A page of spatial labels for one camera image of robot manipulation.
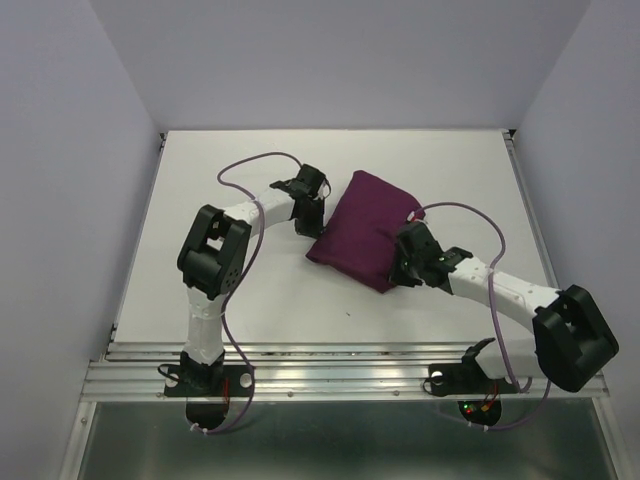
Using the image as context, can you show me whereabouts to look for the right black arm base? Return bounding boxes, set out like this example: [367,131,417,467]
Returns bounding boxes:
[422,338,517,397]

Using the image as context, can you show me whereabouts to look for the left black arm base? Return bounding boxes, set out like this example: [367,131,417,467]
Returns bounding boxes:
[157,352,254,398]

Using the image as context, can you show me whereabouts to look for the purple surgical drape cloth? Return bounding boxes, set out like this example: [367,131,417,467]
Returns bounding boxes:
[306,170,420,294]

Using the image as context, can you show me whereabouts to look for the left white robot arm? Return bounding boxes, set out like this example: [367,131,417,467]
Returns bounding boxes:
[177,164,329,394]

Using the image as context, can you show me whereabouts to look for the aluminium frame rail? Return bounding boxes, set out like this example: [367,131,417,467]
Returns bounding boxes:
[79,342,614,401]

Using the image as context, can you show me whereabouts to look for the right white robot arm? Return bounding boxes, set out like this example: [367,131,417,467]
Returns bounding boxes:
[390,221,619,396]

